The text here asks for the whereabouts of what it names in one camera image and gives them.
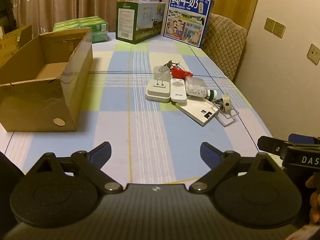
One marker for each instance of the blue milk carton box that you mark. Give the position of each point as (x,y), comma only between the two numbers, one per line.
(187,17)

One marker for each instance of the leopard print glasses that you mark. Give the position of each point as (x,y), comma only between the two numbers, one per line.
(171,62)

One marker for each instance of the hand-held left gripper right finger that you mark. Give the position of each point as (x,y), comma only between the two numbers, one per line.
(208,152)

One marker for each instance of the printed brown cardboard box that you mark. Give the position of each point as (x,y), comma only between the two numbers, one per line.
(10,42)

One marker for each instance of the green milk carton box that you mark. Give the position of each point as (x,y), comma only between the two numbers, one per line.
(140,25)

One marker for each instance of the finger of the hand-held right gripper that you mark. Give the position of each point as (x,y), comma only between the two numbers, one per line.
(270,143)
(300,138)

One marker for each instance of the brown patterned curtain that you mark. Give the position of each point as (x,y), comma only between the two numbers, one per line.
(75,0)

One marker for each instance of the white remote control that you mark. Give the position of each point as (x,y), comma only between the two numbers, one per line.
(178,90)

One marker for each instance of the chair with quilted beige cover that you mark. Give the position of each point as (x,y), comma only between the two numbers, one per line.
(225,45)

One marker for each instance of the beige wall socket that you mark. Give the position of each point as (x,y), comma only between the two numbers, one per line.
(279,29)
(269,25)
(314,54)

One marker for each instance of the translucent white cup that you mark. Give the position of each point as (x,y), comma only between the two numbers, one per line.
(161,73)

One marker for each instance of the white plate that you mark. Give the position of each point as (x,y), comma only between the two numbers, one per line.
(192,110)

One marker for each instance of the stack of green tissue packs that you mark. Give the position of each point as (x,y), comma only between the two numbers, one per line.
(87,22)

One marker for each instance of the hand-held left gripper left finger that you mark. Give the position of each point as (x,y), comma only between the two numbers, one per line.
(101,152)

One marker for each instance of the clear bottle with green cap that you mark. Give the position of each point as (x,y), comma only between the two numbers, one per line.
(196,87)

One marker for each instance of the checked tablecloth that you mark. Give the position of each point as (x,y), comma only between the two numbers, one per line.
(140,135)

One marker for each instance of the person's right hand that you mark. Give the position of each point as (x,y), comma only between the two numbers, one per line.
(313,200)

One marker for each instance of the white square night light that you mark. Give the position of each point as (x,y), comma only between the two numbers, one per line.
(156,92)

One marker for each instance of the red blue cat toy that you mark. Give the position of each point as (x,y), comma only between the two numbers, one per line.
(178,72)

